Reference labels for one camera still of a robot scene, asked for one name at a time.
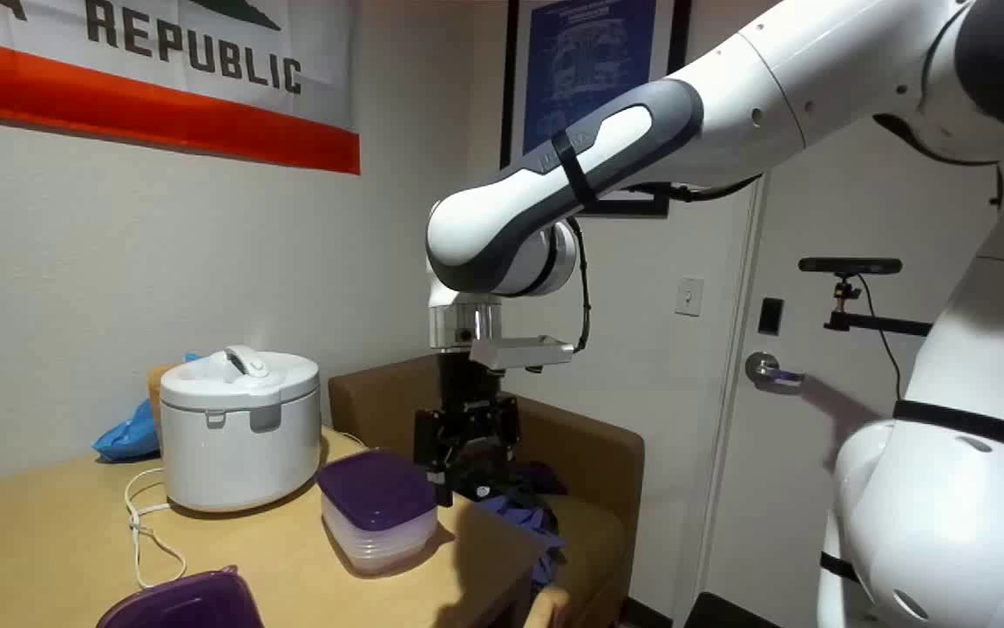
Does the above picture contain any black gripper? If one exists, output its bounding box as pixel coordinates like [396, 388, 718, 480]
[410, 348, 523, 491]

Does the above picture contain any clear lunch box purple lid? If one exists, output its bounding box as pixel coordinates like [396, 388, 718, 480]
[314, 451, 442, 578]

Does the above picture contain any dark blue cloth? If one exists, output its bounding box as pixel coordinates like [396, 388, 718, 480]
[478, 491, 568, 590]

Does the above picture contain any brown sofa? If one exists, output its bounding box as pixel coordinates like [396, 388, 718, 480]
[323, 352, 648, 628]

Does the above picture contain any wooden chair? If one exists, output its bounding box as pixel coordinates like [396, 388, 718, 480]
[518, 578, 575, 628]

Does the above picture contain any white rice cooker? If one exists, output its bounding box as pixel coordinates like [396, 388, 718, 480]
[157, 344, 327, 519]

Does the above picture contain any white door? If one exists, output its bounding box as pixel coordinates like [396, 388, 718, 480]
[704, 109, 1000, 628]

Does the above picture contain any black door deadbolt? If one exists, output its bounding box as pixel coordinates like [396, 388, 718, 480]
[755, 297, 789, 339]

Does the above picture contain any purple cloth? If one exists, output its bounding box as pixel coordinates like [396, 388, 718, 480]
[93, 567, 268, 628]

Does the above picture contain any blue plastic bag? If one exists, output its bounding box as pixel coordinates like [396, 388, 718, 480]
[91, 394, 165, 469]

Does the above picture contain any blue framed poster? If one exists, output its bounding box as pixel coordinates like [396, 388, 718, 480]
[500, 0, 693, 219]

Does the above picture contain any California Republic flag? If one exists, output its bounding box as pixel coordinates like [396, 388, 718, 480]
[0, 0, 364, 178]

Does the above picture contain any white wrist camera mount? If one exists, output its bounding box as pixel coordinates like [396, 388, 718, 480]
[467, 331, 587, 373]

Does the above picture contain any white light switch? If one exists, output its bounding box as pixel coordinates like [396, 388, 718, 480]
[673, 277, 708, 323]

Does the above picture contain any silver door handle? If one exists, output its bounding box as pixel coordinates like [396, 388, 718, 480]
[743, 348, 808, 399]

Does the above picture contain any white power cord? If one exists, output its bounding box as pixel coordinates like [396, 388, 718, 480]
[119, 466, 192, 594]

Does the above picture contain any black stereo camera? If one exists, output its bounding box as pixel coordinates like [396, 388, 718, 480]
[795, 255, 908, 280]

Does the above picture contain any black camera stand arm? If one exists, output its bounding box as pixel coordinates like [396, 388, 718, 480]
[818, 277, 935, 344]

